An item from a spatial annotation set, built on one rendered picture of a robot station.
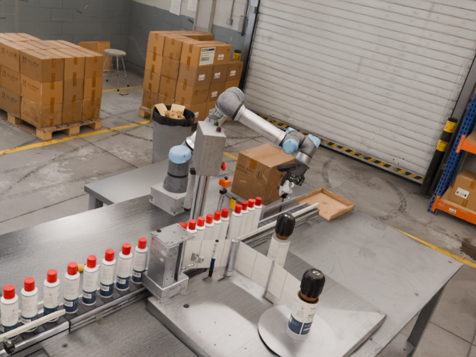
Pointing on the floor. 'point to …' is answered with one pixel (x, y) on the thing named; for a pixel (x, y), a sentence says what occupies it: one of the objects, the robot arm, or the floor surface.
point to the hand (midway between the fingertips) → (280, 193)
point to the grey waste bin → (167, 139)
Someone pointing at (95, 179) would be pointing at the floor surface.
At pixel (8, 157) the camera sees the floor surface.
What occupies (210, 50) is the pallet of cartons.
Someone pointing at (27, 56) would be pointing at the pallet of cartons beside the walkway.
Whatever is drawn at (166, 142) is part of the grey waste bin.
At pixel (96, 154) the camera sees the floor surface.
